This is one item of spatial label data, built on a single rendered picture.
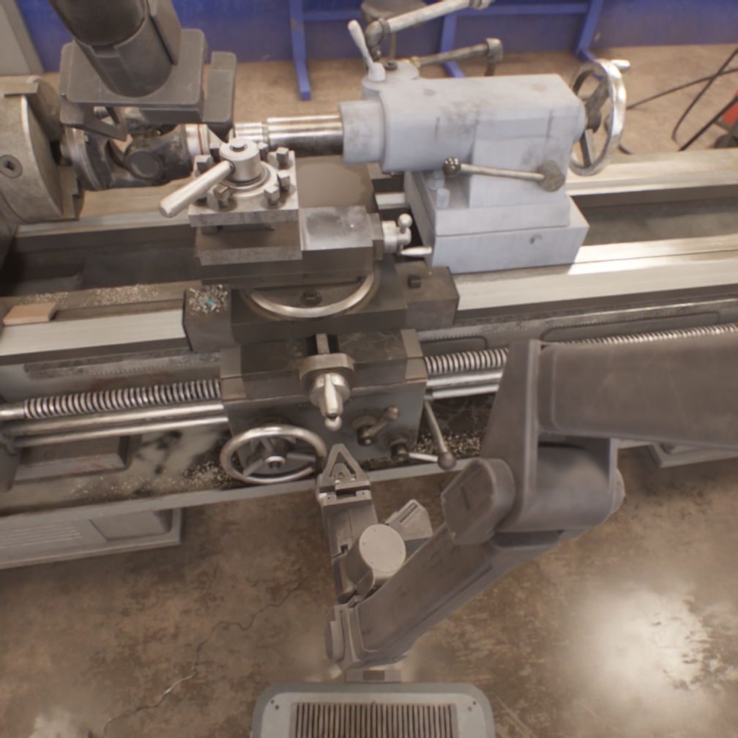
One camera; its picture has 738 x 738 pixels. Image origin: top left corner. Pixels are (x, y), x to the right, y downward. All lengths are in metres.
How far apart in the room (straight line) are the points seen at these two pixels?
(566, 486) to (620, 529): 1.58
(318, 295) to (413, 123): 0.36
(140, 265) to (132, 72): 1.04
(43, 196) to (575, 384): 0.97
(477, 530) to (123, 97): 0.42
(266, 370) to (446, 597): 0.60
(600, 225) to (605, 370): 1.36
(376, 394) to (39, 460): 0.84
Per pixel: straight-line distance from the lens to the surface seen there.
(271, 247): 0.93
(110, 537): 1.85
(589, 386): 0.34
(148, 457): 1.52
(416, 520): 0.76
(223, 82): 0.52
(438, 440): 1.18
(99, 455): 1.49
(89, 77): 0.53
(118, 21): 0.45
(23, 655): 1.90
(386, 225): 1.03
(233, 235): 0.97
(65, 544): 1.89
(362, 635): 0.66
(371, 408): 1.13
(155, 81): 0.50
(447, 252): 1.20
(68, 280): 1.54
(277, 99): 3.84
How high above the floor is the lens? 1.65
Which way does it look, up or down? 51 degrees down
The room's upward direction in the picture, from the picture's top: 2 degrees clockwise
